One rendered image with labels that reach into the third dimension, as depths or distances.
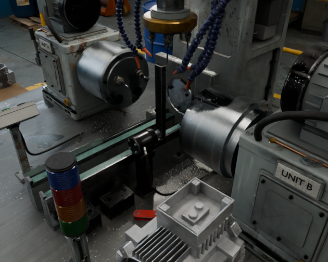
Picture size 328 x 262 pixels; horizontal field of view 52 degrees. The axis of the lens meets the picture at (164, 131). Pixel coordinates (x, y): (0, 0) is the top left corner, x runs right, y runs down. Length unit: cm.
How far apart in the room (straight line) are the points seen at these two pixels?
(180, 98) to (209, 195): 65
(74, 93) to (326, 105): 110
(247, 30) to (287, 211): 62
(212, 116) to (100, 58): 57
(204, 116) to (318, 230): 41
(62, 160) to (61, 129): 89
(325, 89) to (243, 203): 38
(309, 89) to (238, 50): 49
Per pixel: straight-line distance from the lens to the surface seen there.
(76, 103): 156
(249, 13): 119
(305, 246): 90
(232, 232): 71
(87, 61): 140
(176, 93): 131
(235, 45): 123
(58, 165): 67
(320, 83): 78
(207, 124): 96
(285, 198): 84
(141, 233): 71
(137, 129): 128
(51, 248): 108
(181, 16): 110
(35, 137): 155
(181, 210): 69
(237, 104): 97
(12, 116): 119
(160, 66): 97
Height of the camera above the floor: 162
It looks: 34 degrees down
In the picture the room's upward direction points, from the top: straight up
